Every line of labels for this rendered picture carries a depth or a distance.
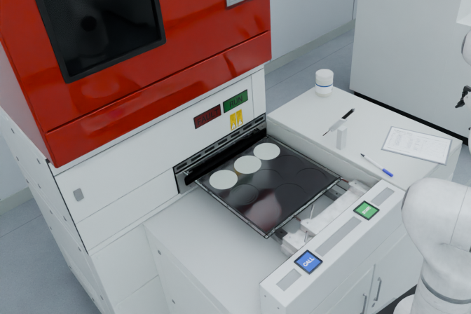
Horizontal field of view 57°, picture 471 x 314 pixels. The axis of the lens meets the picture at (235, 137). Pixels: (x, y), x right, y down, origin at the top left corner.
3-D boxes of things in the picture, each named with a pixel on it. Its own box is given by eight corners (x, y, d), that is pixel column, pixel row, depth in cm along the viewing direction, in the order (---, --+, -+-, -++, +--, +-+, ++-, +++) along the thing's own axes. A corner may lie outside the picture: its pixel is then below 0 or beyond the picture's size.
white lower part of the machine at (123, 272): (72, 277, 236) (14, 161, 186) (193, 198, 276) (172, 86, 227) (141, 375, 191) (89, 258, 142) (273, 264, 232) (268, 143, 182)
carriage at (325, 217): (280, 251, 134) (280, 244, 132) (353, 190, 152) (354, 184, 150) (300, 266, 129) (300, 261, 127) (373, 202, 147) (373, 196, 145)
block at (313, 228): (300, 229, 137) (300, 222, 135) (307, 223, 138) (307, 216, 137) (319, 243, 132) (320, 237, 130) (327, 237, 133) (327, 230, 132)
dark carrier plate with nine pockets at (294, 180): (198, 181, 156) (198, 179, 156) (266, 137, 173) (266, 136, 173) (266, 233, 134) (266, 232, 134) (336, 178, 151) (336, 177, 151)
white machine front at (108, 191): (86, 251, 144) (45, 159, 120) (263, 140, 184) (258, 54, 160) (90, 257, 142) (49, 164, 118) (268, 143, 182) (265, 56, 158)
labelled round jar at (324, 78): (311, 93, 183) (312, 73, 177) (322, 86, 187) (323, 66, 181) (324, 99, 179) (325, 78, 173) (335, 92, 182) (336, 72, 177)
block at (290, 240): (282, 243, 133) (282, 237, 131) (289, 237, 134) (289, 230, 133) (302, 258, 128) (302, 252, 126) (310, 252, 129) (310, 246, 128)
